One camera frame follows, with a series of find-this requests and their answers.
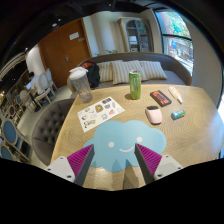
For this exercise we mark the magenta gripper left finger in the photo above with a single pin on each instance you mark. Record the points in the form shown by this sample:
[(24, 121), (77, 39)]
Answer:
[(73, 168)]

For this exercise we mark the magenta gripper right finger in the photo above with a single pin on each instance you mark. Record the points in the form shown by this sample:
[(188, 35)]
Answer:
[(153, 165)]

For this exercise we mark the blue cloud-shaped mouse pad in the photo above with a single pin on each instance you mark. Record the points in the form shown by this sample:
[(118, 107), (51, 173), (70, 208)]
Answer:
[(114, 143)]

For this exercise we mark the grey tufted armchair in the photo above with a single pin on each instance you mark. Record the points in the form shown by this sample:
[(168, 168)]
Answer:
[(47, 129)]

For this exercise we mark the small teal wrapped packet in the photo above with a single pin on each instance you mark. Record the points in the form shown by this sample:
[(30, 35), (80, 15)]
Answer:
[(177, 115)]

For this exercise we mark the blue-backed chair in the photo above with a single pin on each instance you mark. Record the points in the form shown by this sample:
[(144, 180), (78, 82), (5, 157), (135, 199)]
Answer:
[(15, 139)]

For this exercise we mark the white sticker sheet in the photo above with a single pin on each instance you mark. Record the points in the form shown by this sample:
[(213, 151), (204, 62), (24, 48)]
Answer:
[(98, 113)]

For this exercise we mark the black and red box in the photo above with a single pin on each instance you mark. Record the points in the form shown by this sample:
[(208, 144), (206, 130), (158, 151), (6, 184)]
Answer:
[(160, 98)]

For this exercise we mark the white cream tube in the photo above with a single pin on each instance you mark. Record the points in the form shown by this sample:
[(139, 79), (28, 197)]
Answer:
[(175, 94)]

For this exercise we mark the white dining chair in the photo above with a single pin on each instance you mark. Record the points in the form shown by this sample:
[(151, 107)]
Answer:
[(46, 89)]

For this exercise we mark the clear plastic shaker bottle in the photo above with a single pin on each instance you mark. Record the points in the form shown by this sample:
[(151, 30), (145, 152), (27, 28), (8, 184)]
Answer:
[(79, 80)]

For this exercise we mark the green drink can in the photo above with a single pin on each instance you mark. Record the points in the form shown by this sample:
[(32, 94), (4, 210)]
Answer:
[(135, 84)]

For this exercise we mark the black backpack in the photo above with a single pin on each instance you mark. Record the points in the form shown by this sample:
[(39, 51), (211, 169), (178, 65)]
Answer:
[(92, 74)]

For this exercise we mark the striped cushion right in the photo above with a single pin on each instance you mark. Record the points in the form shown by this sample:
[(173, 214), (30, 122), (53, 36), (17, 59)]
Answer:
[(153, 70)]

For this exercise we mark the striped cushion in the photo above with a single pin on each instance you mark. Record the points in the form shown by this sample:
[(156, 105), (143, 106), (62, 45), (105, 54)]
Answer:
[(109, 71), (153, 70), (121, 70)]

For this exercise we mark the grey curved sofa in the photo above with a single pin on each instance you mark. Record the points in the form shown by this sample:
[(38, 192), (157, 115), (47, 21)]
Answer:
[(176, 73)]

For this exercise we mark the striped cushion middle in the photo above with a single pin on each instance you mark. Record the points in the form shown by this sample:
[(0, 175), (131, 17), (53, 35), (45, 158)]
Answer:
[(121, 70)]

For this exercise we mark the striped cushion left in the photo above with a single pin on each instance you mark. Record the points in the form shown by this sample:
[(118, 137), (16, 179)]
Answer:
[(109, 71)]

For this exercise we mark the brown wooden door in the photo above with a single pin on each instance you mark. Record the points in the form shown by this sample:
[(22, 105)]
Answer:
[(64, 49)]

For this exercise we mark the glass-door display cabinet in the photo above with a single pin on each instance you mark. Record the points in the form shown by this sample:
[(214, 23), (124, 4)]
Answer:
[(136, 34)]

